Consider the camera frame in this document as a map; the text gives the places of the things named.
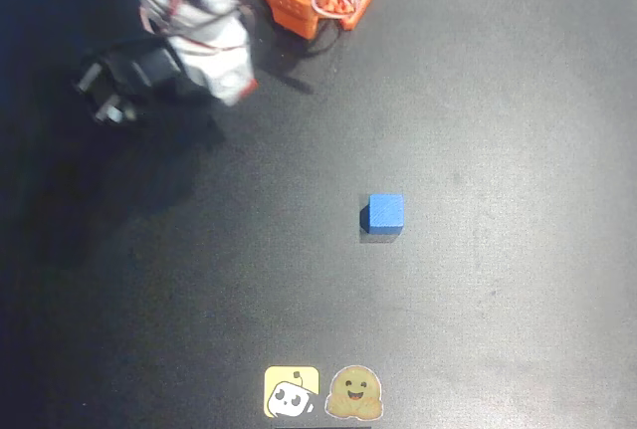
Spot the blue cube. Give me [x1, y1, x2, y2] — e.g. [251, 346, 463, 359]
[359, 192, 406, 237]

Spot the yellow robot sticker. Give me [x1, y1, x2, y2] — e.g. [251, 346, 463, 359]
[263, 364, 320, 419]

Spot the smiling hugging face sticker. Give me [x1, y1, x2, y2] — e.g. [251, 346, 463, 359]
[323, 364, 385, 421]

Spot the black gripper-mounted camera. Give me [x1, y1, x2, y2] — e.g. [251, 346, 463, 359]
[72, 42, 184, 125]

